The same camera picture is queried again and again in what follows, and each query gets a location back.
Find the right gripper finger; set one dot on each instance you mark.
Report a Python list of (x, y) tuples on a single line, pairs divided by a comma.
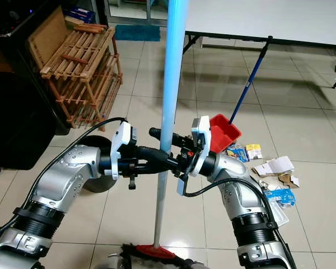
[(154, 133)]

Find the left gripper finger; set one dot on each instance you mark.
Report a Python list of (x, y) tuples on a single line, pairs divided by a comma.
[(157, 157)]

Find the broom with red head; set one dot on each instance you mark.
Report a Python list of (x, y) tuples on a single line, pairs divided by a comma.
[(172, 73)]

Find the white foam tray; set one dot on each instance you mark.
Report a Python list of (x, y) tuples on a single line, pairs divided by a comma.
[(280, 216)]

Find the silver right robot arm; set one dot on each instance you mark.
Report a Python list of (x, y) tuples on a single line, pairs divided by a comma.
[(252, 207)]

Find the teal floor mat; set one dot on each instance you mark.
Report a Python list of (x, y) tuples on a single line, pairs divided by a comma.
[(137, 32)]

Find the black waste bin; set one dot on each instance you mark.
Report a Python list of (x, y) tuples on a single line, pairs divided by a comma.
[(99, 186)]

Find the yellow snack packet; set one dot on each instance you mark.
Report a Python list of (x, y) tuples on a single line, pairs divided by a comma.
[(255, 152)]

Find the wooden slatted shoe rack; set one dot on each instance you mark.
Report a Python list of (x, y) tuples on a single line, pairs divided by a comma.
[(84, 75)]

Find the white crumpled paper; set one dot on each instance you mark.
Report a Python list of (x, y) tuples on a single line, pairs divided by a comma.
[(280, 165)]

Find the brown cardboard scrap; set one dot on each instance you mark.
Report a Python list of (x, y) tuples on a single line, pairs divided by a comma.
[(290, 180)]

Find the black cabinet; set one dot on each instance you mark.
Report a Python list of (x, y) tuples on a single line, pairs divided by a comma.
[(17, 112)]

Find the blue box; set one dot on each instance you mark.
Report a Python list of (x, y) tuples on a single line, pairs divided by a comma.
[(78, 14)]

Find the brown cardboard sheet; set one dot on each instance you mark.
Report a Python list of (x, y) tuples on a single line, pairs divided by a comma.
[(47, 39)]

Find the white folding table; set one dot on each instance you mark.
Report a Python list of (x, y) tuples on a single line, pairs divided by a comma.
[(274, 19)]

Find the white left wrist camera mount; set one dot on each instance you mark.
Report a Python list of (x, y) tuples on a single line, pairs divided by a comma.
[(122, 148)]

